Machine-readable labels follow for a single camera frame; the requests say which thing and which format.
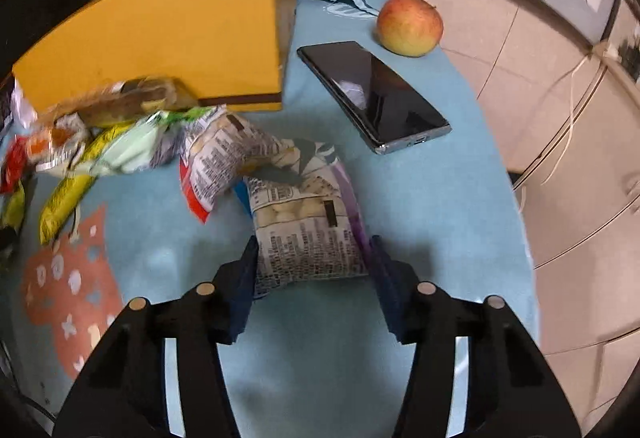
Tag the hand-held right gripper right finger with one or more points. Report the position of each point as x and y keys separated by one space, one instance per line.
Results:
x=387 y=288

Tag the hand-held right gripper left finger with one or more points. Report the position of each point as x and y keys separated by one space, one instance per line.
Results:
x=242 y=288

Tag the purple-edged snack bag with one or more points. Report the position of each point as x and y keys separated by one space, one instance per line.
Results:
x=300 y=238

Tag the yellow cardboard box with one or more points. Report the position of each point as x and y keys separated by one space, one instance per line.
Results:
x=175 y=27

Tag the light blue tablecloth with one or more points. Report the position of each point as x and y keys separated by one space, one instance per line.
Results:
x=450 y=198

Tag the red-edged snack bag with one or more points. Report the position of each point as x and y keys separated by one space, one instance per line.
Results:
x=220 y=152

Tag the green snack packet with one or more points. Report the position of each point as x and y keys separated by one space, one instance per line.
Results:
x=135 y=147

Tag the yellow snack packet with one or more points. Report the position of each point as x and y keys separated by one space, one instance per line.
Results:
x=65 y=198

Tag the black smartphone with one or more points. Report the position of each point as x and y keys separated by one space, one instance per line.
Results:
x=370 y=87

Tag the brown snack bar packet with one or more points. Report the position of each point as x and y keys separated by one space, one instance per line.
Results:
x=125 y=102

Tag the orange and silver snack packet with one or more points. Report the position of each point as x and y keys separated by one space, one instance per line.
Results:
x=55 y=140

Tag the red snack packet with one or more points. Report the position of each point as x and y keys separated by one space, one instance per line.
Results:
x=12 y=162

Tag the red and yellow apple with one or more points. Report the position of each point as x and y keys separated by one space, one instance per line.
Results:
x=410 y=25

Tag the white snack packet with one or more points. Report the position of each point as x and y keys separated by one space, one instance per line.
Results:
x=22 y=102

